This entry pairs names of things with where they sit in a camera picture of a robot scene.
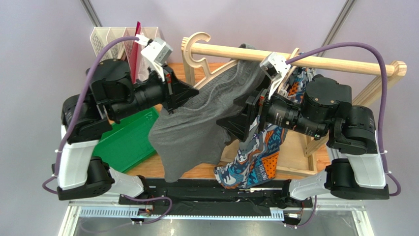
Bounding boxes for grey shorts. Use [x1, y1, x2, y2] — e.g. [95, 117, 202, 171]
[148, 60, 264, 183]

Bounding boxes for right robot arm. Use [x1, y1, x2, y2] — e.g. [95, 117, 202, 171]
[216, 75, 389, 202]

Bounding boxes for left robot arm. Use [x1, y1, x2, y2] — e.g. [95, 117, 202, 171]
[54, 59, 199, 201]

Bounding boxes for patterned blue orange shorts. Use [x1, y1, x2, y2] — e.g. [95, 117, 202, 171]
[214, 67, 316, 189]

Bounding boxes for clear plastic bag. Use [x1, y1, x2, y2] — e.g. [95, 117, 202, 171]
[135, 49, 149, 82]

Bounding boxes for green plastic tray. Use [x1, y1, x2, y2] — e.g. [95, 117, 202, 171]
[92, 108, 159, 173]

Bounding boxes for red folder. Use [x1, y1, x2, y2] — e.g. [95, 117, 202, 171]
[130, 22, 141, 84]

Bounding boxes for wooden clothes rack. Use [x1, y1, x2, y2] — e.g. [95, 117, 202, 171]
[180, 36, 408, 178]

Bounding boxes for white file organizer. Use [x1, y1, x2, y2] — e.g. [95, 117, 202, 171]
[90, 27, 161, 60]

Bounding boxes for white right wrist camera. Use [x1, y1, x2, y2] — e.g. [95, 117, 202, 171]
[260, 52, 291, 97]

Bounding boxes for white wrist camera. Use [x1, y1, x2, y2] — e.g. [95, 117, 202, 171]
[135, 34, 173, 82]
[260, 52, 291, 97]

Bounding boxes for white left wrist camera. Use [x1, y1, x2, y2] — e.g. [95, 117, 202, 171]
[135, 34, 173, 82]

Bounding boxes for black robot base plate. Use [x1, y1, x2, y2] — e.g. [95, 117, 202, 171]
[118, 178, 314, 219]

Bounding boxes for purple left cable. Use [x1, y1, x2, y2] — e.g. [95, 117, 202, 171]
[42, 35, 145, 195]

